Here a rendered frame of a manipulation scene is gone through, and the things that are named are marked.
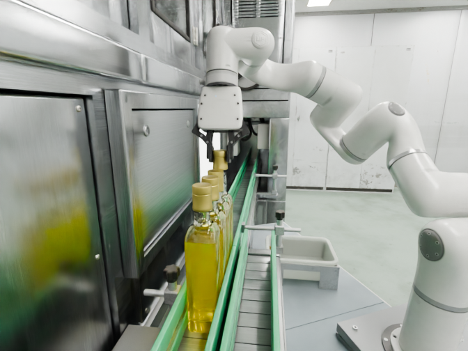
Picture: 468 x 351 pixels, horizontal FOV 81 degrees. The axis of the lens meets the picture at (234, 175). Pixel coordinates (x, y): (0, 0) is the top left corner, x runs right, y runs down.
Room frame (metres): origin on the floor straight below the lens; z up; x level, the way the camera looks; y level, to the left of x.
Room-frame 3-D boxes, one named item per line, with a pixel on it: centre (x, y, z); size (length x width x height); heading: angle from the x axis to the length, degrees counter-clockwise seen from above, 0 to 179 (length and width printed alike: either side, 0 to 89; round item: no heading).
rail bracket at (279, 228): (0.72, -0.11, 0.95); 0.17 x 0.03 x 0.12; 83
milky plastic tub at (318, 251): (0.82, -0.22, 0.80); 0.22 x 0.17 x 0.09; 83
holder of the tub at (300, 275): (0.83, -0.19, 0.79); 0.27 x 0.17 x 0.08; 83
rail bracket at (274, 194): (1.36, -0.19, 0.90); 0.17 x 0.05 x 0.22; 83
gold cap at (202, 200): (0.45, 0.06, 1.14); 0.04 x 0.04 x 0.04
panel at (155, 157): (0.89, 0.14, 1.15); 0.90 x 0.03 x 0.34; 173
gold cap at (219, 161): (0.62, 0.03, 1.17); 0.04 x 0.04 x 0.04
